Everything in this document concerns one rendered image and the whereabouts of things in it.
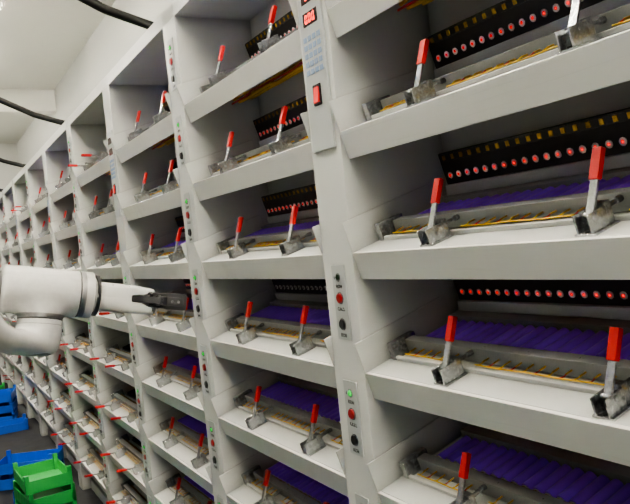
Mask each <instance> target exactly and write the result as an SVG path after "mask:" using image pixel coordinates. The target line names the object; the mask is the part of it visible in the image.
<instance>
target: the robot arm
mask: <svg viewBox="0 0 630 504"><path fill-rule="evenodd" d="M153 292H155V291H154V290H153V289H149V288H144V287H139V286H132V285H124V284H115V283H105V282H101V277H100V276H99V275H95V274H94V273H93V272H83V271H72V270H61V269H50V268H39V267H29V266H18V265H4V266H3V268H2V270H1V273H0V312H1V313H13V314H16V316H17V322H16V328H13V327H11V326H10V325H9V324H7V323H6V322H5V321H4V320H3V318H2V317H1V316H0V352H1V353H5V354H11V355H20V356H37V357H41V356H49V355H52V354H54V353H55V352H56V351H57V350H58V348H59V346H60V342H61V336H62V324H63V318H64V317H79V318H89V317H90V316H96V315H97V313H98V310H99V311H105V312H115V313H130V314H145V315H151V314H153V312H152V308H153V307H156V308H163V309H167V310H181V311H185V310H186V302H187V295H186V294H176V293H165V294H161V293H153ZM162 296H164V297H162ZM150 307H152V308H150Z"/></svg>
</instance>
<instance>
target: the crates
mask: <svg viewBox="0 0 630 504"><path fill-rule="evenodd" d="M17 405H18V401H17V391H16V384H13V388H8V389H5V382H2V385H0V435H2V434H7V433H12V432H17V431H22V430H27V429H29V426H28V418H26V414H25V413H24V414H23V417H21V418H17V416H18V408H17ZM0 475H2V476H1V477H0V491H4V490H12V489H14V491H13V500H14V504H77V497H76V488H75V482H73V477H72V468H71V465H67V466H66V465H65V463H64V452H63V445H58V448H57V449H48V450H40V451H32V452H23V453H15V454H11V450H7V451H6V456H5V457H4V458H3V459H1V460H0Z"/></svg>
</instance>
